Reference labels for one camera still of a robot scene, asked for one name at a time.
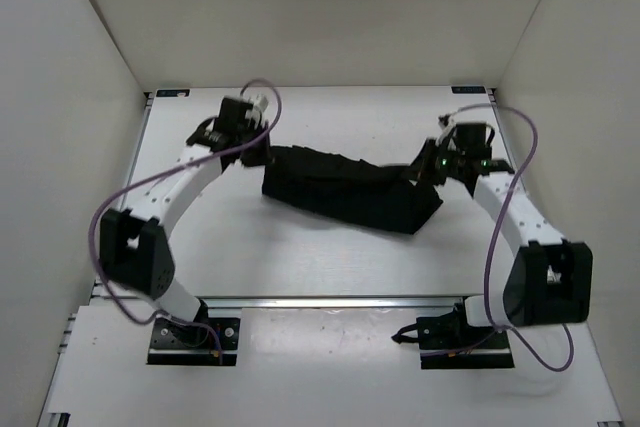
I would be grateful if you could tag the blue table label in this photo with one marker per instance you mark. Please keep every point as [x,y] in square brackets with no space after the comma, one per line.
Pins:
[468,90]
[172,93]

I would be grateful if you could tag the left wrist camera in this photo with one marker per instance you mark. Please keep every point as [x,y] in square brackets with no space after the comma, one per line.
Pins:
[255,115]

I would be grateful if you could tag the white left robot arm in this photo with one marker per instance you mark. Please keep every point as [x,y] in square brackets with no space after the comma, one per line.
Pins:
[134,250]

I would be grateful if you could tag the left blue table label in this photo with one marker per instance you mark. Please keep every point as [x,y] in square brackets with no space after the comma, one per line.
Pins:
[172,93]

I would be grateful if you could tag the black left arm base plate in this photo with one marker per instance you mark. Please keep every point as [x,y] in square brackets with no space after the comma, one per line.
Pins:
[172,345]

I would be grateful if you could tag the aluminium front rail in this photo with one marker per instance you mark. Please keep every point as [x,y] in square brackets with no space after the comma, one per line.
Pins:
[332,302]

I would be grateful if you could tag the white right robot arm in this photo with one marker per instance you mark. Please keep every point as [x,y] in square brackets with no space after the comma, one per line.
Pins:
[549,282]

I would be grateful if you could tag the black pleated skirt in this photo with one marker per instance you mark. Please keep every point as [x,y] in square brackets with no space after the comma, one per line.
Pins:
[351,191]

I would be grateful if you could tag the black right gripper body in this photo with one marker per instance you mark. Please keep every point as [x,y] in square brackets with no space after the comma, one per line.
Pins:
[438,162]

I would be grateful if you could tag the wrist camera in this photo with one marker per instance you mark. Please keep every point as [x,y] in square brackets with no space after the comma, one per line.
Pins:
[255,115]
[466,137]

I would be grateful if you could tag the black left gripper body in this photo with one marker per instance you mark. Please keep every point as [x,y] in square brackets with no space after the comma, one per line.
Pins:
[246,131]

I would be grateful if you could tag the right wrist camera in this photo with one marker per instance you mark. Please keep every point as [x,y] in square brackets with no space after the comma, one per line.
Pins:
[466,137]

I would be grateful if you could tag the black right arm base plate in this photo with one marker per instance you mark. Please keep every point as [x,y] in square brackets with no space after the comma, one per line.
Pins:
[448,342]

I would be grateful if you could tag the right blue table label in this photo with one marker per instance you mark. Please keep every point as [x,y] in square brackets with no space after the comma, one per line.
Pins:
[468,90]

